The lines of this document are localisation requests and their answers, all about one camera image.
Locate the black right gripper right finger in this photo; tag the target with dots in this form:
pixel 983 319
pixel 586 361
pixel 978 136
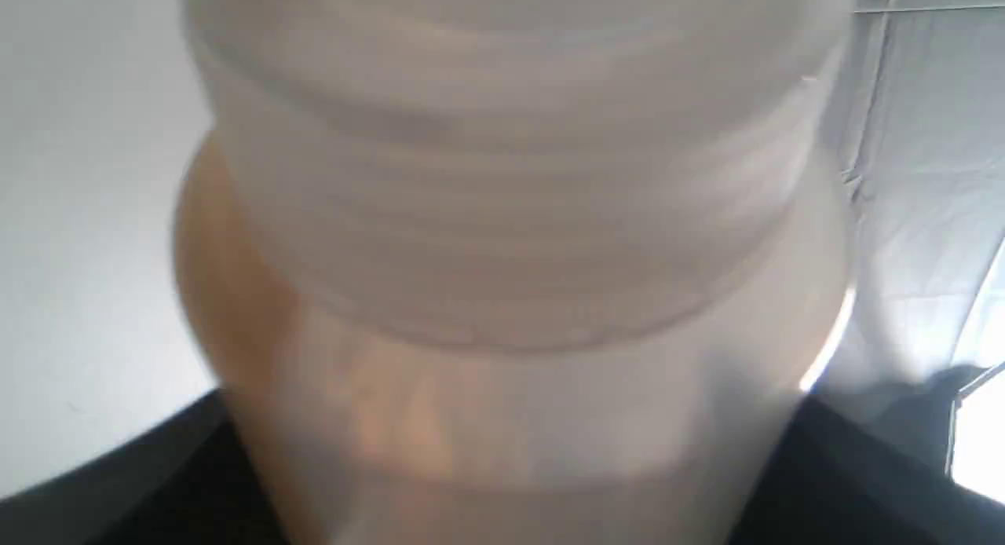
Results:
pixel 829 482

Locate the grey fabric backdrop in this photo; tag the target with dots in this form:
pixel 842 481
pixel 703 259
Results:
pixel 916 127

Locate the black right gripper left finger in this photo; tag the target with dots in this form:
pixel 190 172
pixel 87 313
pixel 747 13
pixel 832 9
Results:
pixel 188 481

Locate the translucent squeeze bottle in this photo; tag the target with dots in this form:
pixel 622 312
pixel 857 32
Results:
pixel 514 271

